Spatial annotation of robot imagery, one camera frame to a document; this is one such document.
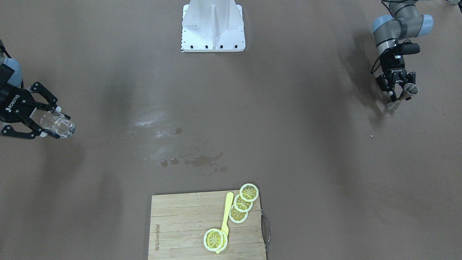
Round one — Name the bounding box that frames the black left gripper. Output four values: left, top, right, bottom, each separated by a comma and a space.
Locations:
376, 54, 416, 102

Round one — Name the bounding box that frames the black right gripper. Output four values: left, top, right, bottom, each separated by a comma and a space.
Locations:
0, 82, 71, 140

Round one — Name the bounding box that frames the steel double-ended jigger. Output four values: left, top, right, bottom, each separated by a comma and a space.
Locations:
386, 83, 419, 111

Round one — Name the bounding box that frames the clear glass cup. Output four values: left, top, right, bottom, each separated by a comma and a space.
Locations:
40, 110, 76, 138

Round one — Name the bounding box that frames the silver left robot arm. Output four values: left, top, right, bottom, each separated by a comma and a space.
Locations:
371, 0, 434, 110

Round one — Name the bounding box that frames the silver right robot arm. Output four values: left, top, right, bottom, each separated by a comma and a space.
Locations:
0, 43, 76, 139

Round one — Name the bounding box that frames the brown table mat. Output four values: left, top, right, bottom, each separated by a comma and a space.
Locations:
1, 0, 461, 260

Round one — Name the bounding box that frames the lemon slice upper row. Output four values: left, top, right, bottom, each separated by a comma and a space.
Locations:
239, 183, 259, 202

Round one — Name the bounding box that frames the lemon slice row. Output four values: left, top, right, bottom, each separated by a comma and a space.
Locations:
233, 195, 253, 213
229, 206, 249, 224
239, 183, 259, 202

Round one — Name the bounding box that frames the lemon slice middle row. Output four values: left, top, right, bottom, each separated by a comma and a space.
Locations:
233, 195, 253, 213

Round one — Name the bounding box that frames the lemon slice lower row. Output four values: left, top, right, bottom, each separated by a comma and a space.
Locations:
229, 206, 249, 224

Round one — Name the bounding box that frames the lemon slice on knife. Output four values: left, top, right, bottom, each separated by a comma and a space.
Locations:
203, 228, 228, 254

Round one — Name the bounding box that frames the bamboo cutting board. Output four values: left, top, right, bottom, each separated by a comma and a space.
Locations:
148, 191, 267, 260

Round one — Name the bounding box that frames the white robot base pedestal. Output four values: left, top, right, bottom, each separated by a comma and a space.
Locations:
180, 0, 246, 52

